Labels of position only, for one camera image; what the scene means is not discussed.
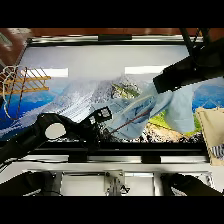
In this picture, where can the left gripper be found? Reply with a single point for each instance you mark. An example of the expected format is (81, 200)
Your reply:
(91, 131)

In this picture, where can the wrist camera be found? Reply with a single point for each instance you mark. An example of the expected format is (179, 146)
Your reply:
(187, 41)
(101, 115)

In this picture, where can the silver frame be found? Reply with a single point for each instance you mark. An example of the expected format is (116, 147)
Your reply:
(100, 166)

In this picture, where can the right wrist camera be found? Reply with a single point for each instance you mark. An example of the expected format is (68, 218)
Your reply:
(187, 41)

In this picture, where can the beige garment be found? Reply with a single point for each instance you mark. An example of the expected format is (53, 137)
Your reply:
(213, 128)

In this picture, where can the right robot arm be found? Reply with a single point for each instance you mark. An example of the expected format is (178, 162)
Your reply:
(213, 56)

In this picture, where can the light blue shirt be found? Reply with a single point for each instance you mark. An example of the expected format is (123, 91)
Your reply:
(180, 110)

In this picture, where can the white clothes hanger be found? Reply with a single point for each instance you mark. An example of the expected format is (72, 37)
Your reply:
(8, 75)

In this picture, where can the blue striped garment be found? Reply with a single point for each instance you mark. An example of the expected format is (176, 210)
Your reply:
(218, 150)

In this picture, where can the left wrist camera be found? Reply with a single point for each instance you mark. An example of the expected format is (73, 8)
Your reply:
(101, 115)

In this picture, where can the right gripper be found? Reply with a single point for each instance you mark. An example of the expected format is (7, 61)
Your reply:
(173, 78)

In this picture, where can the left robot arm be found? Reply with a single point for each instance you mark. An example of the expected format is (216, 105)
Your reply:
(30, 136)

